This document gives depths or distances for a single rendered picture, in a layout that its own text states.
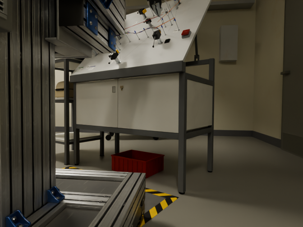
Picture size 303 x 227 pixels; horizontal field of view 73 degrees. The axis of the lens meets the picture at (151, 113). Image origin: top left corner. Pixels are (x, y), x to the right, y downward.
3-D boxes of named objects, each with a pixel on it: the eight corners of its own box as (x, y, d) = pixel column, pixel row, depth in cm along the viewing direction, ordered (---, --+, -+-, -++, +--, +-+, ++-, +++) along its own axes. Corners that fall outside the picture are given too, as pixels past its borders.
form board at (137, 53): (71, 76, 198) (70, 75, 196) (119, 18, 249) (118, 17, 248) (183, 62, 130) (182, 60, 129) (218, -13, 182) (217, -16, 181)
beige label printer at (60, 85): (66, 97, 206) (66, 77, 205) (52, 97, 217) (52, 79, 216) (89, 98, 231) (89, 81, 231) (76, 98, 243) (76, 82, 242)
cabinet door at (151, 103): (177, 133, 135) (178, 72, 134) (117, 127, 166) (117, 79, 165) (179, 133, 137) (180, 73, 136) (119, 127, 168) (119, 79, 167)
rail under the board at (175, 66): (181, 70, 129) (181, 60, 128) (69, 82, 196) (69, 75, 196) (185, 72, 133) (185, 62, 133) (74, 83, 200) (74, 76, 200)
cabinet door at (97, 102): (117, 127, 167) (117, 79, 165) (75, 124, 198) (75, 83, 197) (119, 127, 168) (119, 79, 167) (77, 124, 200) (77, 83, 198)
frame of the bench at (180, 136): (183, 195, 135) (184, 71, 132) (73, 164, 202) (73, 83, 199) (213, 171, 184) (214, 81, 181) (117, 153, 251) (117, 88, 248)
